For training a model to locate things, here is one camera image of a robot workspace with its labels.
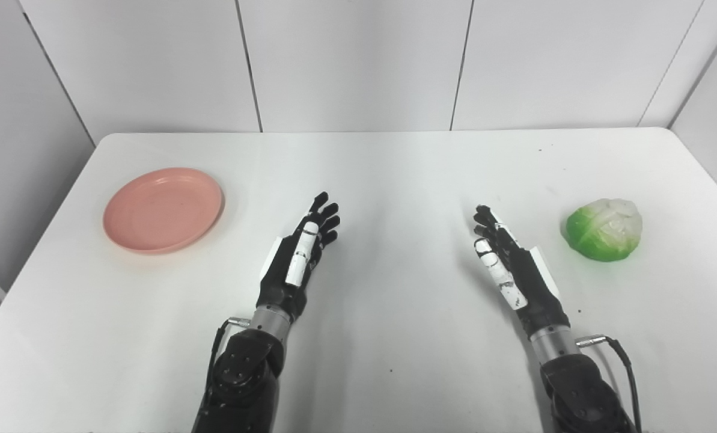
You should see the black and white right hand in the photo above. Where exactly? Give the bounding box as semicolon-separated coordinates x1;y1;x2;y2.
472;204;571;337

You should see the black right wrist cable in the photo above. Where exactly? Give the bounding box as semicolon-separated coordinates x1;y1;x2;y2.
576;335;642;433

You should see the green and white toy cabbage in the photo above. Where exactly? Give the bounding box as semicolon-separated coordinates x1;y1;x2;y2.
561;198;644;262

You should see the pink round plate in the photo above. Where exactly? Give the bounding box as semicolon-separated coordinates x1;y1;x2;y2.
103;167;224;254

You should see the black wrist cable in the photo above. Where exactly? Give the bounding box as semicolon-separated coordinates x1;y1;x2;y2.
576;335;642;433
205;317;251;385

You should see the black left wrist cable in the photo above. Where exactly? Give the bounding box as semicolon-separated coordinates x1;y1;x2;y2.
205;317;251;385

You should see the black and white left hand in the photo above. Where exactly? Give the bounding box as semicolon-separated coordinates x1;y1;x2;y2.
256;191;341;324

